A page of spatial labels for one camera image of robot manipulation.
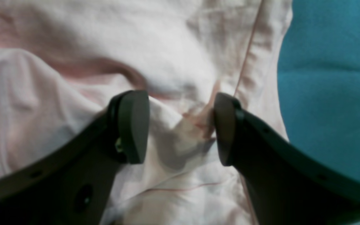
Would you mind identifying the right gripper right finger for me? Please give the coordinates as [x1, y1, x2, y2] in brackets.
[214, 93, 360, 225]

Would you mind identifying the pink T-shirt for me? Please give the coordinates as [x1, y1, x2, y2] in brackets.
[0, 0, 293, 225]

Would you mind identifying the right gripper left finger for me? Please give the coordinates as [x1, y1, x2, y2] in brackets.
[0, 90, 150, 225]

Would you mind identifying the teal table cloth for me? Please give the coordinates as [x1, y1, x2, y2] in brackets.
[278, 0, 360, 181]

